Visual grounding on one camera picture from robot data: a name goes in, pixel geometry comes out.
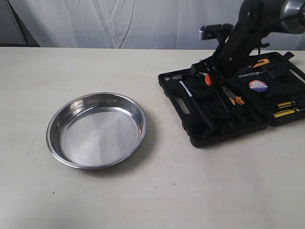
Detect white backdrop curtain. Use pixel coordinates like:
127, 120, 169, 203
7, 0, 305, 51

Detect orange utility knife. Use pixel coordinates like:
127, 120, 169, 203
252, 58, 270, 68

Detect orange handled pliers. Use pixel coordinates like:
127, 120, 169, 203
223, 86, 245, 105

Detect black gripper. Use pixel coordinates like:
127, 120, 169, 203
191, 26, 269, 86

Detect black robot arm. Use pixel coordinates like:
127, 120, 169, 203
190, 0, 305, 83

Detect black plastic tool case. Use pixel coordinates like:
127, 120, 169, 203
158, 52, 305, 148

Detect round steel pan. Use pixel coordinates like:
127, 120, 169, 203
46, 92, 148, 170

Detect small precision screwdriver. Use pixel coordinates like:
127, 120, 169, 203
238, 68, 275, 78

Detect electrical tape roll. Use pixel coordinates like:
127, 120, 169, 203
249, 80, 268, 93

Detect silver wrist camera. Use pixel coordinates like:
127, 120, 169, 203
199, 23, 234, 42

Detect black claw hammer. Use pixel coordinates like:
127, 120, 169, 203
164, 74, 217, 132

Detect yellow black screwdriver upper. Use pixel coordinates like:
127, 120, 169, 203
277, 100, 305, 109

